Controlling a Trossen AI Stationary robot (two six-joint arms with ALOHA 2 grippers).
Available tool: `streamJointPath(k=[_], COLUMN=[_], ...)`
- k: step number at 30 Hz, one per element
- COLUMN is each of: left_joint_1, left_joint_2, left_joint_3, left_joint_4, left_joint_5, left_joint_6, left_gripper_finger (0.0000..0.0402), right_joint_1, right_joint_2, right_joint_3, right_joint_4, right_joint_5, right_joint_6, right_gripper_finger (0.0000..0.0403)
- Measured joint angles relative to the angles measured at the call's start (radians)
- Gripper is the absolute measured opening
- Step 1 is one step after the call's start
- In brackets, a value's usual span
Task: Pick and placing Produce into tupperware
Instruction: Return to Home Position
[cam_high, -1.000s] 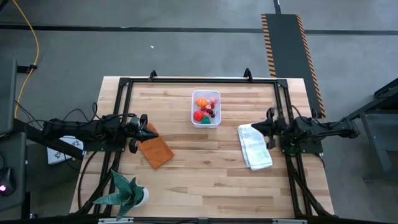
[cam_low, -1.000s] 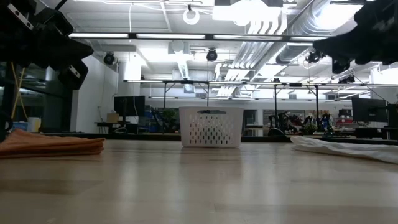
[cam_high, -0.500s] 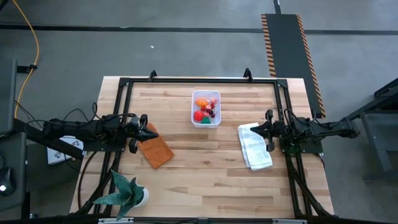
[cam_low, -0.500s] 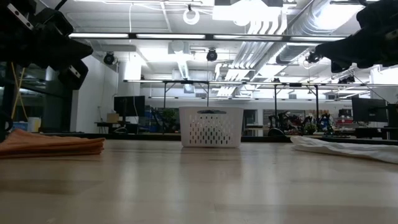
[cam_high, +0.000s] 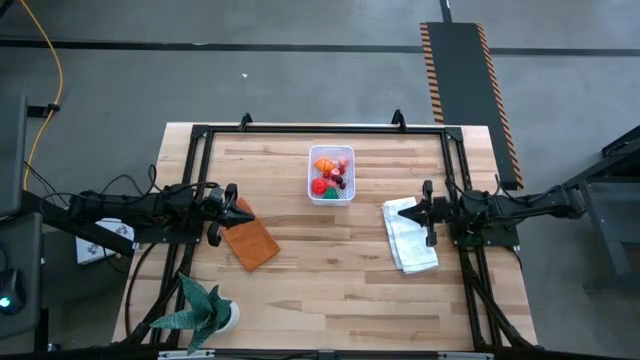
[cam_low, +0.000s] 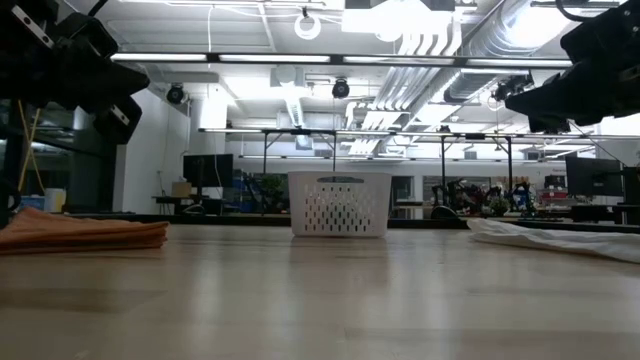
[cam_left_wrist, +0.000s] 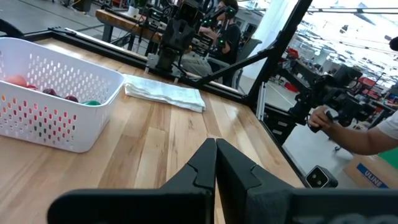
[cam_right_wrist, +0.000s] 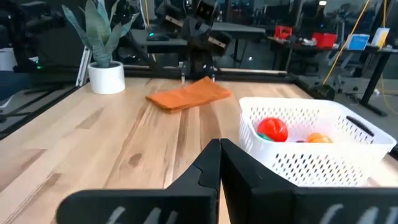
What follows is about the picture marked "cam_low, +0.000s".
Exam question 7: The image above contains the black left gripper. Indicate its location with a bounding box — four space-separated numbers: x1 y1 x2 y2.
52 12 151 115

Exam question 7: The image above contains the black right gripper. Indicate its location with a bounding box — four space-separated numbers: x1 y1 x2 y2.
503 7 640 127

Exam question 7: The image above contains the black computer monitor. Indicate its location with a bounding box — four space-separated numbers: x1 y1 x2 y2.
565 156 624 197
182 153 234 189

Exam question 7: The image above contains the small potted plant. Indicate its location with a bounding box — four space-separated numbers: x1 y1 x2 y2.
489 195 510 217

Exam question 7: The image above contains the white plastic bucket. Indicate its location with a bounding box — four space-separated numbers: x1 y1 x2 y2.
44 188 67 214

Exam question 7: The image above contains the white folded cloth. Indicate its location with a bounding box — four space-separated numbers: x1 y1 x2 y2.
467 217 640 265

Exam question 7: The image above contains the blue white cardboard box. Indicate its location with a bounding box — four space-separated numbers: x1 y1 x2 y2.
19 194 47 214

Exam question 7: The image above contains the orange folded cloth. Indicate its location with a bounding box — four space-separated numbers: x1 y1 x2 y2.
0 206 170 256

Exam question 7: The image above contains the large green office plant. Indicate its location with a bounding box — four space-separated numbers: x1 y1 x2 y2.
259 174 287 214

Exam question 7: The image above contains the white perforated plastic basket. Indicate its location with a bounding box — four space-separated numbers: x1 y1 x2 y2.
286 170 393 239

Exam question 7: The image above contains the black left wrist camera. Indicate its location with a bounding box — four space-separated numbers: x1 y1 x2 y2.
92 96 144 146

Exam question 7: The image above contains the yellow cable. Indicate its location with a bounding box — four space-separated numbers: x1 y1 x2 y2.
17 99 47 196

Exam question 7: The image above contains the white coiled cable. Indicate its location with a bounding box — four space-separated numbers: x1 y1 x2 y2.
293 12 323 41

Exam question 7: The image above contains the black aluminium rig frame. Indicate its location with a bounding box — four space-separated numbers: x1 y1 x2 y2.
64 52 640 234

